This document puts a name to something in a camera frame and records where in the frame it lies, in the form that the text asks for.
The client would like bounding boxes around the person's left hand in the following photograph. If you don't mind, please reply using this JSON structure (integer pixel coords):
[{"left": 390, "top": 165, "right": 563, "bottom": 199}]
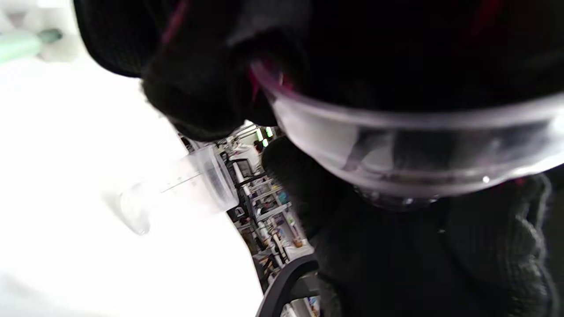
[{"left": 73, "top": 0, "right": 564, "bottom": 142}]

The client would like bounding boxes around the person's right hand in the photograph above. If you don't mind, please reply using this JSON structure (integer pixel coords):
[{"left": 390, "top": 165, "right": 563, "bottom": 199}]
[{"left": 262, "top": 136, "right": 559, "bottom": 317}]

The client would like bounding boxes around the clear plastic shaker lid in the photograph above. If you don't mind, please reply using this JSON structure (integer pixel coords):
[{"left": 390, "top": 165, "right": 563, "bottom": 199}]
[{"left": 250, "top": 62, "right": 564, "bottom": 213}]

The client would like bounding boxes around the clear plastic shaker cup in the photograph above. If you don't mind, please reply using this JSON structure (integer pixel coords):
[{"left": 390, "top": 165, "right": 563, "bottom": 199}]
[{"left": 104, "top": 145, "right": 241, "bottom": 236}]

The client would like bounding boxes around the green-handled white sponge cup brush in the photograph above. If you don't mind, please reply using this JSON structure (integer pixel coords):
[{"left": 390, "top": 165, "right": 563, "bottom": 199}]
[{"left": 0, "top": 27, "right": 64, "bottom": 64}]

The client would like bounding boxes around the grey left hand controller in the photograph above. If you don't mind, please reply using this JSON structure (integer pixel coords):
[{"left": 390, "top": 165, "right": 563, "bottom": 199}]
[{"left": 256, "top": 255, "right": 320, "bottom": 317}]

